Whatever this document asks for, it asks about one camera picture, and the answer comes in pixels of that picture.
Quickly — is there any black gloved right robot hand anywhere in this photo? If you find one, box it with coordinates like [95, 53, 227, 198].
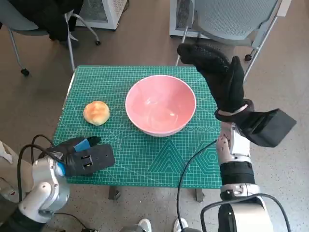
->
[177, 43, 246, 114]

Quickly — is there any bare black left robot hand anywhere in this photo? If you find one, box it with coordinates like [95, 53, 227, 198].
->
[45, 136, 101, 161]

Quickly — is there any round toy bread bun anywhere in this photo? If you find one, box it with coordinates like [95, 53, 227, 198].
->
[83, 101, 111, 126]

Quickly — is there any pink bowl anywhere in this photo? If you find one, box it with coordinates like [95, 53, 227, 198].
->
[125, 74, 197, 137]

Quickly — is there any grey mesh chair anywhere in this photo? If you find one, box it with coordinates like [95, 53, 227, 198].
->
[175, 0, 292, 85]

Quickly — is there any green cutting mat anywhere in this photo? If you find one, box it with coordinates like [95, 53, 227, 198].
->
[52, 65, 223, 189]

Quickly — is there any white cabinet with vent grille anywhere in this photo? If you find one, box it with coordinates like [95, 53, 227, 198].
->
[169, 0, 208, 38]

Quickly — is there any white furniture panel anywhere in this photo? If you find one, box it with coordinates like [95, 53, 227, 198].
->
[280, 0, 292, 17]

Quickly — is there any white shoe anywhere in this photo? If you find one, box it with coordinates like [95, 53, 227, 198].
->
[174, 217, 188, 232]
[138, 218, 152, 232]

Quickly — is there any black jacket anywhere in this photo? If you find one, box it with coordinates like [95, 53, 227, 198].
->
[14, 0, 84, 42]

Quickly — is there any grey chair with metal legs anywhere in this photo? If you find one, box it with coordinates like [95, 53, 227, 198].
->
[0, 0, 102, 75]

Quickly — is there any white mesh-front cabinet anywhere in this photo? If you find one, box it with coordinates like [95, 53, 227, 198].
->
[77, 0, 130, 31]

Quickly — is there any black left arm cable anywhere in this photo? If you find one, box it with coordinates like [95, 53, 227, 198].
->
[32, 134, 65, 159]
[17, 144, 61, 203]

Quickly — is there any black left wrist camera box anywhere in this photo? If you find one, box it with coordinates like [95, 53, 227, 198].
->
[65, 144, 115, 176]

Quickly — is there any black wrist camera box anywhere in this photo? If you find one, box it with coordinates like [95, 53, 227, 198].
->
[65, 144, 115, 176]
[241, 108, 297, 147]

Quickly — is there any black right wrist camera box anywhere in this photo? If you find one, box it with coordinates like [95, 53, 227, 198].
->
[241, 108, 297, 147]

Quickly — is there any black floor cable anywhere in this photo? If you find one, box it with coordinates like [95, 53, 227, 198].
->
[55, 212, 97, 232]

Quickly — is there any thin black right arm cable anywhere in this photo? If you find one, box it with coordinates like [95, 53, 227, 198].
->
[177, 139, 219, 232]

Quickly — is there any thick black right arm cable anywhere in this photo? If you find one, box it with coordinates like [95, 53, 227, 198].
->
[200, 193, 290, 232]

